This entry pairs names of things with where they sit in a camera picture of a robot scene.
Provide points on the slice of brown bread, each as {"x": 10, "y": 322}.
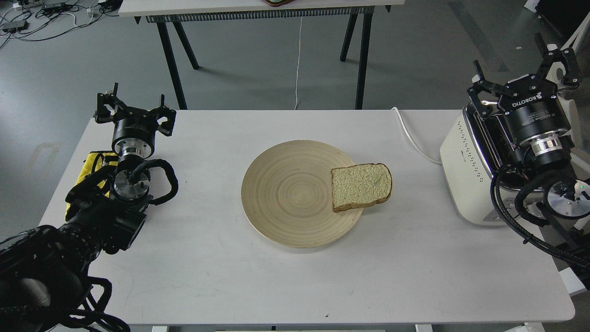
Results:
{"x": 360, "y": 186}

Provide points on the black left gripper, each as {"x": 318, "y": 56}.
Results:
{"x": 133, "y": 123}

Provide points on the brown object on background table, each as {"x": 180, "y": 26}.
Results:
{"x": 277, "y": 3}

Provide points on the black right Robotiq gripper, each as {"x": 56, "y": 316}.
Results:
{"x": 530, "y": 110}

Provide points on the cream and chrome toaster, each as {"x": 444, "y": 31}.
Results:
{"x": 472, "y": 151}

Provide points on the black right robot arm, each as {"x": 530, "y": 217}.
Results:
{"x": 556, "y": 193}

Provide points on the white background table black legs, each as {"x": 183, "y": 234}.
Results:
{"x": 176, "y": 12}

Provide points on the round bamboo plate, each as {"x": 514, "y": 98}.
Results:
{"x": 287, "y": 194}

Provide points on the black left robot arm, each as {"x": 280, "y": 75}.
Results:
{"x": 45, "y": 278}

